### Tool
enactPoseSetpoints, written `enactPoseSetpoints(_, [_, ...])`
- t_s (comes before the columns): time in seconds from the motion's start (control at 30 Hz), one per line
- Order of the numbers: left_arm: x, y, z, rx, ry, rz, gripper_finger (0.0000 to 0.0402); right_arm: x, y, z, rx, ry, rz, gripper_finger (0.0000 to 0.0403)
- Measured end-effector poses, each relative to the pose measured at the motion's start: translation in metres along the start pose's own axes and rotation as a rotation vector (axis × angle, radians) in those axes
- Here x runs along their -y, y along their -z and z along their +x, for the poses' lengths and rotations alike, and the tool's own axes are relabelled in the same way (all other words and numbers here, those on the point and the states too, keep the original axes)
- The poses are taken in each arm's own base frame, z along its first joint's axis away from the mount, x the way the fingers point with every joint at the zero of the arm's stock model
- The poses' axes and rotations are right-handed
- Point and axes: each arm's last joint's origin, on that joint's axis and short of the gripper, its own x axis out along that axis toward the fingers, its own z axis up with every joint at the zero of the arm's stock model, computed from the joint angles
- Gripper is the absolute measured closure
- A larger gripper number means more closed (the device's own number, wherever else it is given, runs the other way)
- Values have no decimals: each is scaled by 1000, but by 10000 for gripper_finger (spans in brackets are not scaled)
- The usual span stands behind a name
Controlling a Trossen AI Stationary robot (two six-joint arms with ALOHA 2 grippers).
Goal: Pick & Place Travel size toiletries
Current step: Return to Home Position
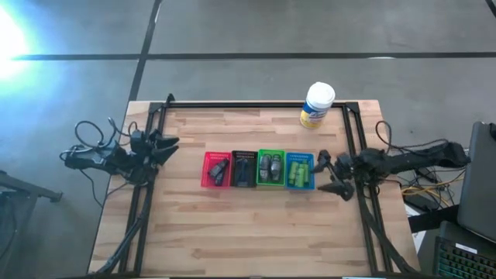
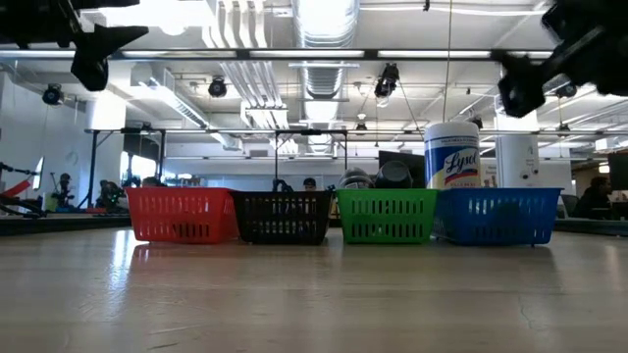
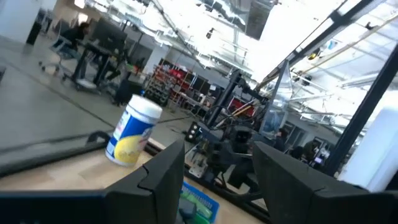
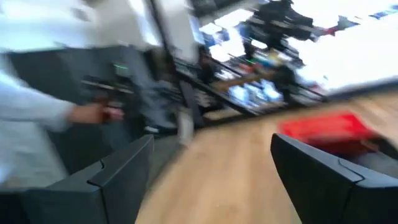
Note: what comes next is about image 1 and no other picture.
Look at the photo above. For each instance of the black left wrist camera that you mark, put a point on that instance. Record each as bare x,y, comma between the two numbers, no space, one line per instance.
137,140

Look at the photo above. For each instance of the red plastic basket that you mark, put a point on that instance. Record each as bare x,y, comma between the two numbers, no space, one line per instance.
205,182

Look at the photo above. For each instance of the white-lidded wipes canister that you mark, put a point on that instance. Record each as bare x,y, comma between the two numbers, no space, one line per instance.
318,95

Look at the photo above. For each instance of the green toiletry tube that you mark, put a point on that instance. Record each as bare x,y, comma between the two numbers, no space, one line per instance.
306,172
300,178
293,172

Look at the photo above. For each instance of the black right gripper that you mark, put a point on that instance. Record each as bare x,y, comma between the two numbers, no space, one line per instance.
345,164

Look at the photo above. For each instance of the black metal stand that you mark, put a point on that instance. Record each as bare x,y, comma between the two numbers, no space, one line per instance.
31,188

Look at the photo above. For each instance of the large black power adapter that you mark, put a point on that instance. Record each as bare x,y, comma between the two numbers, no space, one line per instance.
420,202

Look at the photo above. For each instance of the dark grey toiletry item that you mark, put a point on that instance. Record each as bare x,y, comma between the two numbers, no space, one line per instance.
219,167
219,180

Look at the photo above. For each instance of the black plastic basket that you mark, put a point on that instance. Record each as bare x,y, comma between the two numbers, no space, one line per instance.
244,154

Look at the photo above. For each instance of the grey laptop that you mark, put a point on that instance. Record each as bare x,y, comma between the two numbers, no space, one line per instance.
478,182

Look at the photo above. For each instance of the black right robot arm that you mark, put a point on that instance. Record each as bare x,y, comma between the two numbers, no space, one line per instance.
407,160

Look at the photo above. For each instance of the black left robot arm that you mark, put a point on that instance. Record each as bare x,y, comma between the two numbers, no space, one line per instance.
97,159

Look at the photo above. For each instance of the black metal table frame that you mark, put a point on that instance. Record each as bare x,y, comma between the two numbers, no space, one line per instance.
252,104

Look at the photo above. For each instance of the blue plastic basket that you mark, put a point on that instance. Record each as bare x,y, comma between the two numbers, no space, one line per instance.
300,156

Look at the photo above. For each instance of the backlit black keyboard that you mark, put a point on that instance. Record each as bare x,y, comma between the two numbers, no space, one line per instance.
461,263

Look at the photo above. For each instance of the small black power adapter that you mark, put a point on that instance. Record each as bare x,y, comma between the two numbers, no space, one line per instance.
424,173

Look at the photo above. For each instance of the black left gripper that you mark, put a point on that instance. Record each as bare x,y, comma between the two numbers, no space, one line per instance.
151,149

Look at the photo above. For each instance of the green plastic basket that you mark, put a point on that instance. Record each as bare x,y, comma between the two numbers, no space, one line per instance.
271,152

